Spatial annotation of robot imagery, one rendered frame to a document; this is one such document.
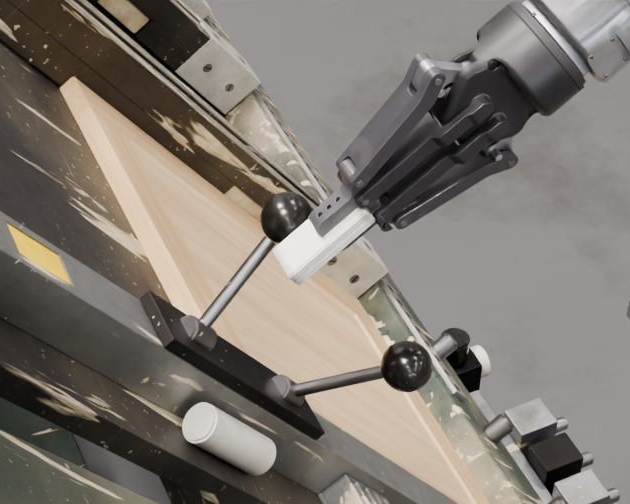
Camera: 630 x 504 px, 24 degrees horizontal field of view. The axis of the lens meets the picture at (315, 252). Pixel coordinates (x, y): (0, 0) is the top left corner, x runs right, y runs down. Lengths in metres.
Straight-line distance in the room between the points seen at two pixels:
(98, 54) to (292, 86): 2.14
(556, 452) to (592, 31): 1.00
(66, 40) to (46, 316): 0.54
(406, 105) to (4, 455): 0.40
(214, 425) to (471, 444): 0.71
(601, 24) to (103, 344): 0.38
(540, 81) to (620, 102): 2.64
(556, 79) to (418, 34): 2.78
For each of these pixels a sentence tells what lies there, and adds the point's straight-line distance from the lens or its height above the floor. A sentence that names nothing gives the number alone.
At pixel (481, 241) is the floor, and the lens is 3.19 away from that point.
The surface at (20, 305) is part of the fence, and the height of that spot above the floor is 1.59.
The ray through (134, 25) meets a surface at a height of 1.08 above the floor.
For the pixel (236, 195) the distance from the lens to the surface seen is 1.63.
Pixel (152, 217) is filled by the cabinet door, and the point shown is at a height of 1.35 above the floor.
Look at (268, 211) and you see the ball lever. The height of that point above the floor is 1.55.
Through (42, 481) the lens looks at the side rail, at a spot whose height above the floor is 1.70.
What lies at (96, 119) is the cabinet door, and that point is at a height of 1.36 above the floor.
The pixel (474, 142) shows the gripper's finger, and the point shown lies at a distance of 0.98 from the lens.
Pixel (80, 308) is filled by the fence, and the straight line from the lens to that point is 0.93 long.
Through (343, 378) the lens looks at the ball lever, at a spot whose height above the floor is 1.41.
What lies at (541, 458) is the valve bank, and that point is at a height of 0.77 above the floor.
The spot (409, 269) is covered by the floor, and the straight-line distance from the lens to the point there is 3.11.
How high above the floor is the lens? 2.25
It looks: 46 degrees down
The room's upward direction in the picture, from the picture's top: straight up
